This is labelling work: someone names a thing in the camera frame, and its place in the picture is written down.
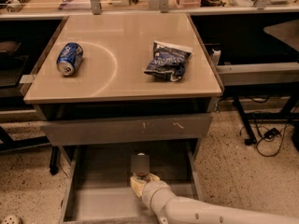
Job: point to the open grey middle drawer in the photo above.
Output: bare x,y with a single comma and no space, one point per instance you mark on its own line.
99,191

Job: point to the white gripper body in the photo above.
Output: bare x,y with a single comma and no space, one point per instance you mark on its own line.
151,188

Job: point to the blue crumpled chip bag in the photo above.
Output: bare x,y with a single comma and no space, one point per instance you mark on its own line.
168,62

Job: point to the grey drawer cabinet beige top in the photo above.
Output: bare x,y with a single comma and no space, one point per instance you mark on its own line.
110,82

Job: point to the black power adapter with cables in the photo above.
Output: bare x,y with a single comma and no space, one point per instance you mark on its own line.
269,141

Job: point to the black desk leg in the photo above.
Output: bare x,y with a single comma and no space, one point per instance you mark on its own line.
251,139

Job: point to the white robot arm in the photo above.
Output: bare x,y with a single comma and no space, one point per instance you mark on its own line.
172,209

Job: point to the blue Pepsi soda can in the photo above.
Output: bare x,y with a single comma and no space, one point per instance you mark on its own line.
69,58

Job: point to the clear plastic water bottle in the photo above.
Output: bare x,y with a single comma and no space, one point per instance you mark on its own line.
140,165

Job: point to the grey top drawer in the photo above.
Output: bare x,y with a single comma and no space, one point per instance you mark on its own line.
126,130

